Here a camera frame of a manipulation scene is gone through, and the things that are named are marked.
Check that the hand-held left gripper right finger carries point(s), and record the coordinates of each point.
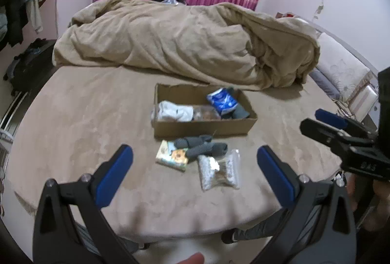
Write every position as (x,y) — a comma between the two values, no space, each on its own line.
(274,175)

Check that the beige duvet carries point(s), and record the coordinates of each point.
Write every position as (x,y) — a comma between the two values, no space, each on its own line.
(182,38)

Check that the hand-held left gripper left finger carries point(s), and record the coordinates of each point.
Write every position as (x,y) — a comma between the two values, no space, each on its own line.
(115,175)

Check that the black suitcase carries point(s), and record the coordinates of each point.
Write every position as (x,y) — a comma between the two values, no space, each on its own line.
(30,66)

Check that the white pillow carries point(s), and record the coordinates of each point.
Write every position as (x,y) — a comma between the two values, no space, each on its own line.
(344,69)

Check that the clear bag of snacks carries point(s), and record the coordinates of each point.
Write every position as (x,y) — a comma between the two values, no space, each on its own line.
(218,174)

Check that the cardboard box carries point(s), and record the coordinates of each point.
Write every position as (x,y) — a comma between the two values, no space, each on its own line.
(201,128)

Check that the person's right hand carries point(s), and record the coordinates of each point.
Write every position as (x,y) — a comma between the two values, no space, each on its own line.
(381,201)

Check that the blue and white packet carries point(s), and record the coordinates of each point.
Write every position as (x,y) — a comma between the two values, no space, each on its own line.
(221,101)

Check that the metal rack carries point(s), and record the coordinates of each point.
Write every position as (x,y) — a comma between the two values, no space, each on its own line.
(12,113)

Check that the dark grey cloth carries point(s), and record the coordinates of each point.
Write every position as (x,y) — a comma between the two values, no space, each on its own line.
(240,110)

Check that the person's left hand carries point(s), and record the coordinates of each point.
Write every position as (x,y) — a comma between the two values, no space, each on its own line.
(189,259)

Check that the green and yellow snack packet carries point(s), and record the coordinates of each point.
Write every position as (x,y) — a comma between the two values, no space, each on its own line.
(170,157)

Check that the person's leg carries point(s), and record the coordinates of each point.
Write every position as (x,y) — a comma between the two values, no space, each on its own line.
(253,232)

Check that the grey pillow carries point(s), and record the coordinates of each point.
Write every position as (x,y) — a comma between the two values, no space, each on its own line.
(324,83)

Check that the bed with beige sheet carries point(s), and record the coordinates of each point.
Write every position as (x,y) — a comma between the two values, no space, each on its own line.
(91,130)

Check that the white sock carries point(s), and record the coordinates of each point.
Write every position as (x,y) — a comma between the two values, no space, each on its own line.
(175,111)

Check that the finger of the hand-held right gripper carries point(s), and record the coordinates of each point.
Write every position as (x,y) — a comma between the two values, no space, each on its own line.
(330,118)
(320,131)

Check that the brown snack packet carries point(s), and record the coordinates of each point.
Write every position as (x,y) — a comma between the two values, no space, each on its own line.
(207,113)

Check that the grey sock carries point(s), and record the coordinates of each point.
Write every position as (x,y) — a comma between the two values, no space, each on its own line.
(207,149)
(192,141)

